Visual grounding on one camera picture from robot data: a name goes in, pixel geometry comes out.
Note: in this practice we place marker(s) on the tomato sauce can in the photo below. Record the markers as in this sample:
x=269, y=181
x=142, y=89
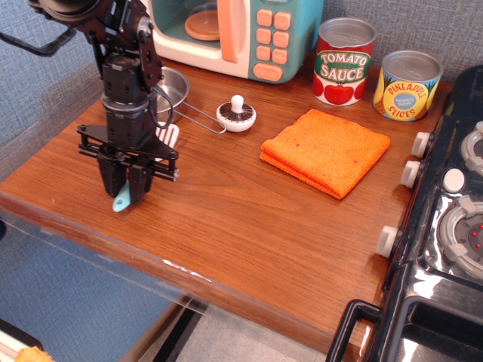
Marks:
x=342, y=60

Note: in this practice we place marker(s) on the white stove knob bottom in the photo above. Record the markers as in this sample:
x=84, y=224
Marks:
x=386, y=241

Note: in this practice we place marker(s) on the white stove knob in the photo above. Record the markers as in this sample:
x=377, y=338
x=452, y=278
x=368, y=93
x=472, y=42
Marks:
x=409, y=175
x=420, y=143
x=386, y=241

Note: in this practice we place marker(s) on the black toy stove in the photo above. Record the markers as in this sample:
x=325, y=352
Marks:
x=432, y=291

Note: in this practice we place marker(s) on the white stove knob middle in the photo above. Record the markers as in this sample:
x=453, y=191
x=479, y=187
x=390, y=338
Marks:
x=409, y=175

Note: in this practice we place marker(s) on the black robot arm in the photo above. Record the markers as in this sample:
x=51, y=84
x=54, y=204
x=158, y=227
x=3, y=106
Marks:
x=121, y=35

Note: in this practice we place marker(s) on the small metal pot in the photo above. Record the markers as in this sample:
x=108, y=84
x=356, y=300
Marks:
x=172, y=91

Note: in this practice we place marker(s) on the pineapple slices can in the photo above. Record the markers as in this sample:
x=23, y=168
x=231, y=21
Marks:
x=406, y=85

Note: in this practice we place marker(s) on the orange plate in microwave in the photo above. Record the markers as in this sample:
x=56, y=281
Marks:
x=203, y=26

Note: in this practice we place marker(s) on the orange black object corner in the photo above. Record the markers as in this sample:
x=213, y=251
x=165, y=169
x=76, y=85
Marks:
x=17, y=345

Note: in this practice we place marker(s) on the white toy mushroom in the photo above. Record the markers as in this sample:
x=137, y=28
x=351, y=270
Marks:
x=236, y=115

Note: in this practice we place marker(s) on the toy microwave oven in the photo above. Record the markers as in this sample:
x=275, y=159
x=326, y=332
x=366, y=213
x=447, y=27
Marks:
x=259, y=40

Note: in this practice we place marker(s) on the white stove knob top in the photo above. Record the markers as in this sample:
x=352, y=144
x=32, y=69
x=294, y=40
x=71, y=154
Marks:
x=420, y=143

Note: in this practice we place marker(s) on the white spatula teal handle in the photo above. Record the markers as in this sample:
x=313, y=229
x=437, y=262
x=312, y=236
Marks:
x=169, y=137

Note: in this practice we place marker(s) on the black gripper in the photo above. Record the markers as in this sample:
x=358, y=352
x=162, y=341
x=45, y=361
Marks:
x=129, y=138

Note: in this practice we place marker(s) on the folded orange cloth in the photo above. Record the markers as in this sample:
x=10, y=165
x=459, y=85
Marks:
x=326, y=152

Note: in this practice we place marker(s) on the black oven door handle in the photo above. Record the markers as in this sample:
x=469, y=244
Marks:
x=356, y=310

